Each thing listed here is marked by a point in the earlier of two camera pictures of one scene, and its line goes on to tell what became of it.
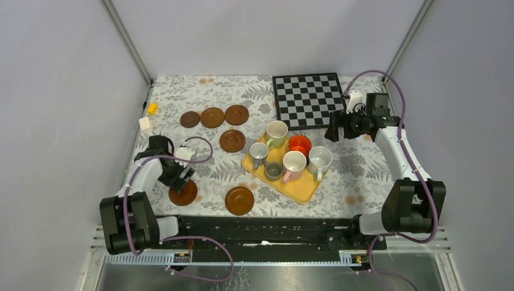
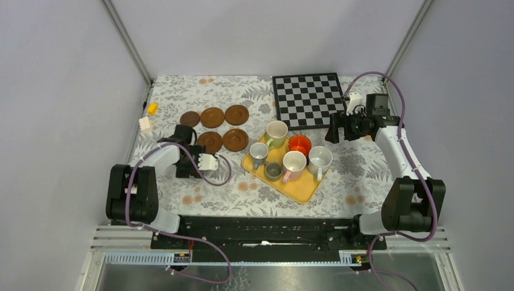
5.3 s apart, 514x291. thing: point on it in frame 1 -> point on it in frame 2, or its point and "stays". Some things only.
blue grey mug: [258, 153] stays
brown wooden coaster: [236, 114] stays
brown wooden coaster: [239, 200] -> [212, 141]
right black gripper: [338, 119] stays
